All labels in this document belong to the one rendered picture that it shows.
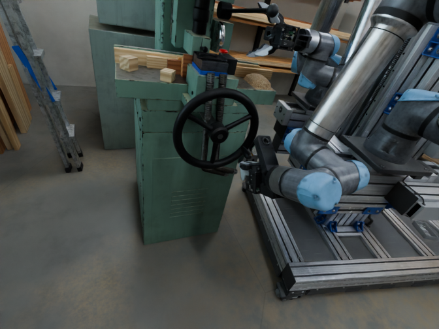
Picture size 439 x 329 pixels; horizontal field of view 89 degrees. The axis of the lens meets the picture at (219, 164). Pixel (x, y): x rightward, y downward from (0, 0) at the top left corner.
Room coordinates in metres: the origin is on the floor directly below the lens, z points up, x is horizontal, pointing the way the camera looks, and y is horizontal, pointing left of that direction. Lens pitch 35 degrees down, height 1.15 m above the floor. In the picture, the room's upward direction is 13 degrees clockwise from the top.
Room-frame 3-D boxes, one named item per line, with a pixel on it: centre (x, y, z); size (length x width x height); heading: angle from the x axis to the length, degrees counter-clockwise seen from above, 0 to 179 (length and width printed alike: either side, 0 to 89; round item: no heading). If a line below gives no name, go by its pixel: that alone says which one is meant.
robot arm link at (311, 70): (0.98, -0.29, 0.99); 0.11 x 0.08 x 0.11; 82
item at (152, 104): (0.89, 0.16, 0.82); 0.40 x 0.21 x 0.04; 118
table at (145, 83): (0.85, 0.13, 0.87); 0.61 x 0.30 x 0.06; 118
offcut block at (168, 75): (0.77, 0.24, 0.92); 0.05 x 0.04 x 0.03; 179
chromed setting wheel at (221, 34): (1.12, 0.14, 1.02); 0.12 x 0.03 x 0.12; 28
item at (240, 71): (0.99, 0.11, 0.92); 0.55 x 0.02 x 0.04; 118
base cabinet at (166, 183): (1.05, 0.24, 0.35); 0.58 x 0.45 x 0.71; 28
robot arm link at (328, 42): (0.98, -0.27, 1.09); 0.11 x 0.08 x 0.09; 118
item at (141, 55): (0.97, 0.19, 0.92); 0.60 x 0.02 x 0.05; 118
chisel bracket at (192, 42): (0.97, 0.19, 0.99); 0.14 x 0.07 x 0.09; 28
